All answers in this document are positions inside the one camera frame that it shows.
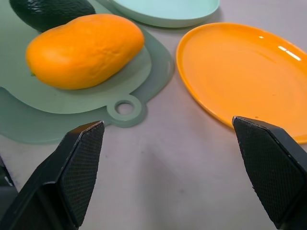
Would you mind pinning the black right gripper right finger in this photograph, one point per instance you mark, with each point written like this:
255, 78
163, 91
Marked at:
275, 172

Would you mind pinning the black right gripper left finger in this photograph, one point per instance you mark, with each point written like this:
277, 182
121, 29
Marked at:
60, 177

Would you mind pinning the orange plate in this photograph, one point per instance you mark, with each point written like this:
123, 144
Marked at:
242, 72

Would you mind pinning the light green plate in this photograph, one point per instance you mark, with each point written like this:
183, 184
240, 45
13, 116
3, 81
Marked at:
168, 12

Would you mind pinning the green cutting board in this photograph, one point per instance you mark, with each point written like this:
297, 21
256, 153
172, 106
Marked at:
79, 100

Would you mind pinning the orange mango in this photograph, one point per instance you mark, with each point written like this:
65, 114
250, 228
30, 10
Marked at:
84, 51

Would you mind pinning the dark green avocado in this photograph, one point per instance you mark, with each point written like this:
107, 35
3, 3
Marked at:
51, 12

